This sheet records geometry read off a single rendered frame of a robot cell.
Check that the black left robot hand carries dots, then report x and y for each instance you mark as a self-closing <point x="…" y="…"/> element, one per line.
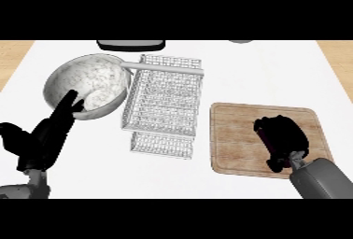
<point x="50" y="130"/>

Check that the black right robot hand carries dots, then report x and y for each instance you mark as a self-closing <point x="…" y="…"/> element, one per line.
<point x="286" y="133"/>

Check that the dark purple eggplant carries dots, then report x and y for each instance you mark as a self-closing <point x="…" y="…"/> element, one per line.
<point x="262" y="137"/>

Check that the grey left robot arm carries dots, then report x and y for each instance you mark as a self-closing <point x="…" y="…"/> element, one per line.
<point x="28" y="186"/>

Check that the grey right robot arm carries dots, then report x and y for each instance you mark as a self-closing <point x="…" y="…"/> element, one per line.
<point x="317" y="177"/>

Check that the wooden cutting board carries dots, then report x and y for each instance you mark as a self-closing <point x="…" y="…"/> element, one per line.
<point x="237" y="140"/>

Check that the white marbled saucepan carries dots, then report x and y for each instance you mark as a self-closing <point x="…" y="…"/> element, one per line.
<point x="87" y="85"/>

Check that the grey round object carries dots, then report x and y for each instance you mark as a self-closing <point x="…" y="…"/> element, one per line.
<point x="239" y="41"/>

